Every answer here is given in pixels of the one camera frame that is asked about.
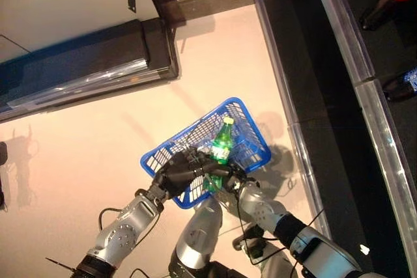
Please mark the black equipment piece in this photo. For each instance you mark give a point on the black equipment piece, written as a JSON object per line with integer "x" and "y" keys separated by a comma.
{"x": 2, "y": 154}

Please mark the black robot pelvis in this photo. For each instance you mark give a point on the black robot pelvis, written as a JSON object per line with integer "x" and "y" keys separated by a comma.
{"x": 221, "y": 269}

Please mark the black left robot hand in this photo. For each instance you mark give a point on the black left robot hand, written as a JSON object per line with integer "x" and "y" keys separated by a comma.
{"x": 179, "y": 174}

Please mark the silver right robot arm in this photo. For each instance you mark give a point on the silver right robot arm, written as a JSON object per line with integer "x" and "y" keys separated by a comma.
{"x": 260, "y": 206}

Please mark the green Sprite bottle yellow cap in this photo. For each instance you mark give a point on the green Sprite bottle yellow cap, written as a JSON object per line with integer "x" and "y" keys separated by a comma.
{"x": 221, "y": 147}

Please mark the black low shelf unit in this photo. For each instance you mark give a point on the black low shelf unit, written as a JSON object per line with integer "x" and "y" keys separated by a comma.
{"x": 81, "y": 50}

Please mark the blue plastic shopping basket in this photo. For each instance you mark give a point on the blue plastic shopping basket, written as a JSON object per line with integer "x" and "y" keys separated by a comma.
{"x": 251, "y": 134}

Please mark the white paper scrap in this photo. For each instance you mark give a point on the white paper scrap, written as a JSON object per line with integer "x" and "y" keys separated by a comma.
{"x": 365, "y": 249}

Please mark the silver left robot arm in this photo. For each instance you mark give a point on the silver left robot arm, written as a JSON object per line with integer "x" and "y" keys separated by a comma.
{"x": 123, "y": 229}

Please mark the black drinks shelf board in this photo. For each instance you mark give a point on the black drinks shelf board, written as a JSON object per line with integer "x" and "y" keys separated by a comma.
{"x": 391, "y": 47}

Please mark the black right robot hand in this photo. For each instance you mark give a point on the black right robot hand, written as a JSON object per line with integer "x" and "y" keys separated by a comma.
{"x": 238, "y": 178}

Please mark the clear price tag rail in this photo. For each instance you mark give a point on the clear price tag rail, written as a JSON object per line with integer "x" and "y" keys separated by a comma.
{"x": 97, "y": 79}
{"x": 384, "y": 147}
{"x": 342, "y": 27}

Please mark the black shelf base plinth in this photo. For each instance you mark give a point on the black shelf base plinth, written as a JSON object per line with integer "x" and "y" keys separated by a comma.
{"x": 319, "y": 79}

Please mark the small Pepsi cola bottle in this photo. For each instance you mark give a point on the small Pepsi cola bottle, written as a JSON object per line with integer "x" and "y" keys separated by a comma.
{"x": 402, "y": 84}

